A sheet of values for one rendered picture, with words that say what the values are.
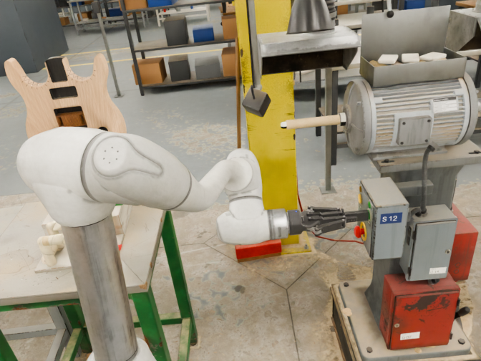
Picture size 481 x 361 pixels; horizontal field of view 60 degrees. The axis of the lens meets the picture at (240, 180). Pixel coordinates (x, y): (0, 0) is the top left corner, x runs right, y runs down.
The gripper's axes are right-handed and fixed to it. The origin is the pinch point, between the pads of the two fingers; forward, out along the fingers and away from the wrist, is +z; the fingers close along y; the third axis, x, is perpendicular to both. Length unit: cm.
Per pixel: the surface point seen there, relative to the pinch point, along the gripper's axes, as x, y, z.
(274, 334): -107, -49, -25
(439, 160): 4.9, -19.5, 32.6
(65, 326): -83, -47, -129
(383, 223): -1.0, 3.7, 6.9
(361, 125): 19.9, -20.2, 6.6
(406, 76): 33.2, -23.8, 20.6
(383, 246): -9.6, 3.6, 7.6
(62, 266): -13, -6, -94
